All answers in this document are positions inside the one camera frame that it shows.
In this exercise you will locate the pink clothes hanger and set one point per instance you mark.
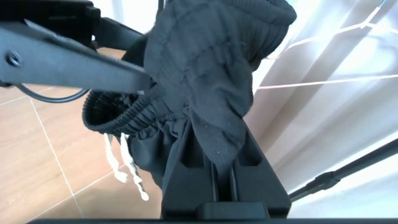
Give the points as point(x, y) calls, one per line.
point(326, 82)

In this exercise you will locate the black clothes rack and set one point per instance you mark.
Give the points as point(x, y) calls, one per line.
point(342, 171)

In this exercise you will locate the black shorts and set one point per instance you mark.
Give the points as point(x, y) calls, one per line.
point(202, 62)

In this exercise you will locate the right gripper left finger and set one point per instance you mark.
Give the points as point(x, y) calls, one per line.
point(186, 186)

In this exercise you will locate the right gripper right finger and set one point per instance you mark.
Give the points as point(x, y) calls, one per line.
point(261, 189)

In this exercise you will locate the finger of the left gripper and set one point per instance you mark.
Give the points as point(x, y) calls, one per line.
point(46, 12)
point(62, 62)

